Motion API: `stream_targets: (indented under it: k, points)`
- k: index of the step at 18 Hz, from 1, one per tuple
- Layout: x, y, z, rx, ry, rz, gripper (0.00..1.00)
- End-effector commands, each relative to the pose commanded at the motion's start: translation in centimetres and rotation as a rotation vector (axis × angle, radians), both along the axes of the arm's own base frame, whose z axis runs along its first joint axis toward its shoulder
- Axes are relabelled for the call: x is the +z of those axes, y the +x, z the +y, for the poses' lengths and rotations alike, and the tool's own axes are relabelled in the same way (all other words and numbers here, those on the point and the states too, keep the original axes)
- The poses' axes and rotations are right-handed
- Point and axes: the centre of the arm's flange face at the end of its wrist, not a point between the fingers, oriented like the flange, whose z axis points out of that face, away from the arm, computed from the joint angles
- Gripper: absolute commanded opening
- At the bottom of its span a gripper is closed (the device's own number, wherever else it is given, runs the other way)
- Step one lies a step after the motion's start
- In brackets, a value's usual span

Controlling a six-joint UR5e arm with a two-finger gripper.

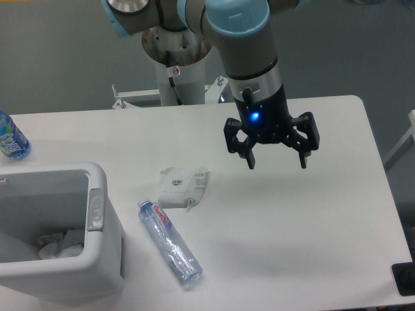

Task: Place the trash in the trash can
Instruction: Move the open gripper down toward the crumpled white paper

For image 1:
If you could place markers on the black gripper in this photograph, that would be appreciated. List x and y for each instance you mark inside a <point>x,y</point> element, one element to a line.
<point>268,121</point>

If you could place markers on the white plastic wrapper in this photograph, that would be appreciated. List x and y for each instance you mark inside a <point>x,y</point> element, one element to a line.
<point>182,187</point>

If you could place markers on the clear plastic bottle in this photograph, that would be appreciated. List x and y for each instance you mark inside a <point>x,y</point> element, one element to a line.
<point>169,242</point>

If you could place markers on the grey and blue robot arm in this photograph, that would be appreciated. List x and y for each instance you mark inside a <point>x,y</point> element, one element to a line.
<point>240,30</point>

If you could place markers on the crumpled paper trash in can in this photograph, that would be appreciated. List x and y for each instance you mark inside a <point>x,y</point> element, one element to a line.
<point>60,245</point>

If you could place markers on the white trash can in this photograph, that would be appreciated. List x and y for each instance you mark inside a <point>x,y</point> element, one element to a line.
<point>39,200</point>

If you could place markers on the white furniture leg right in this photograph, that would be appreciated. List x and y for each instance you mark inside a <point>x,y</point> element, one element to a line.
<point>403,145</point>

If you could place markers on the black clamp at table edge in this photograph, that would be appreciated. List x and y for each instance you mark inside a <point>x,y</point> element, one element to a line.
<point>404,278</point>

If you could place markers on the blue labelled water bottle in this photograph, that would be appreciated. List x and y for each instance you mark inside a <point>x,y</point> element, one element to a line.
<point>14,144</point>

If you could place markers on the white metal frame right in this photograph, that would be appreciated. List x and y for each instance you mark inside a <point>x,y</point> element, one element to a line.
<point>215,92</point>

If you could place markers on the white metal frame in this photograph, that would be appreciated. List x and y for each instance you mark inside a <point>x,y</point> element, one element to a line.
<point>215,92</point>
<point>135,99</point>

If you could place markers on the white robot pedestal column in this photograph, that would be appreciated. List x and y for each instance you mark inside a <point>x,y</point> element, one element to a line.
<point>179,61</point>

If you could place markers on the white metal frame left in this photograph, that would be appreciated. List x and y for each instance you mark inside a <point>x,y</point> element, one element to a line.
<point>135,99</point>

